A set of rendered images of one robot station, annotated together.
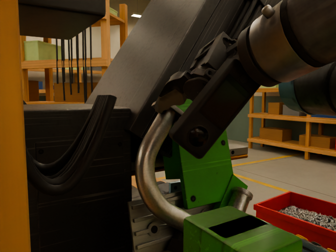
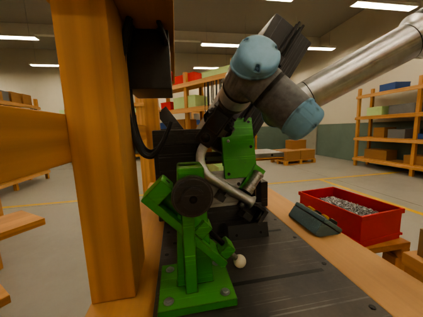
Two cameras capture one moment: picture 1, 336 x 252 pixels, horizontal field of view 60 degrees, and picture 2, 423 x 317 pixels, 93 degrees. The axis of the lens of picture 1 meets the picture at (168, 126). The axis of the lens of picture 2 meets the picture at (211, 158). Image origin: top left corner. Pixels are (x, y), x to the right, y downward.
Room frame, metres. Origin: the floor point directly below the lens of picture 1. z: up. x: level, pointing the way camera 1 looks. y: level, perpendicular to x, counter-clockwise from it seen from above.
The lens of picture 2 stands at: (-0.15, -0.24, 1.24)
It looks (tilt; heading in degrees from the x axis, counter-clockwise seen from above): 8 degrees down; 22
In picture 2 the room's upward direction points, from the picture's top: 2 degrees counter-clockwise
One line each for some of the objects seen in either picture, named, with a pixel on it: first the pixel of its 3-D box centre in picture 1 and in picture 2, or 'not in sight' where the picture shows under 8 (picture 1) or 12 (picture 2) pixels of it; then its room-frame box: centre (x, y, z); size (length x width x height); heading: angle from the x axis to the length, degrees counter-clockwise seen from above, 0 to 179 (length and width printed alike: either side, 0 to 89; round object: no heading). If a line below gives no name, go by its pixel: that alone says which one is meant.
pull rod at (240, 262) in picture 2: not in sight; (233, 255); (0.24, -0.12, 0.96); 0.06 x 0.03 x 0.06; 122
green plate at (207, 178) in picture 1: (193, 142); (235, 146); (0.56, -0.05, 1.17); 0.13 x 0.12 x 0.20; 32
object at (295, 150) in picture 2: not in sight; (293, 151); (7.18, -0.25, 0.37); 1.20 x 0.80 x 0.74; 130
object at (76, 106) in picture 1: (65, 185); (180, 168); (0.60, 0.22, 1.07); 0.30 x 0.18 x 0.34; 32
